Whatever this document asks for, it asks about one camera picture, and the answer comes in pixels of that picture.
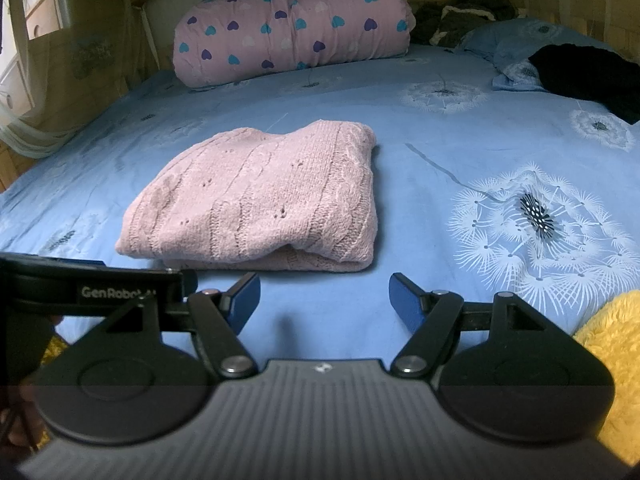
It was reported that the black cloth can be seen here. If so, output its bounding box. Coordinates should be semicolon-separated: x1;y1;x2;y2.
528;44;640;125

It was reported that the yellow fuzzy cloth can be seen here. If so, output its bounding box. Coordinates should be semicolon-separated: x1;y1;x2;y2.
572;290;640;467

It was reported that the pink heart print quilt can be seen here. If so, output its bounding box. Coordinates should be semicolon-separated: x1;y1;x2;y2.
172;0;417;92

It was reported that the blue pillow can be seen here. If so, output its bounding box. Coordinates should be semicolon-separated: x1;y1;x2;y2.
455;17;619;92

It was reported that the white drawer cabinet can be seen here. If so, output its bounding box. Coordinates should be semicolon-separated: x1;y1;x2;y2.
0;0;67;117

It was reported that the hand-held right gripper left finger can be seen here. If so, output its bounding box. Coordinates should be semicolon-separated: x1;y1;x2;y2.
87;272;261;380

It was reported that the pink knitted cardigan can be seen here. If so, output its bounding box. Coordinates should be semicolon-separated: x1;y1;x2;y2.
115;120;379;274

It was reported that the blue dandelion print bedsheet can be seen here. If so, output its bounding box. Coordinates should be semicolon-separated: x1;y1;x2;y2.
0;42;640;361

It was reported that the sheer mosquito net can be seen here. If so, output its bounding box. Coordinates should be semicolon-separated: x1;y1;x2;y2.
0;0;151;159

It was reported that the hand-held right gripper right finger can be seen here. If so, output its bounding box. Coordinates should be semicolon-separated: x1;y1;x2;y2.
389;272;572;380

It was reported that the dark grey white-trimmed cloth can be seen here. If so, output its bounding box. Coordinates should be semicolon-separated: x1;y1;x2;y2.
412;0;519;46

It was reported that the person's left hand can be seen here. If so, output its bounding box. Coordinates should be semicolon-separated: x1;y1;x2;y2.
0;312;65;453

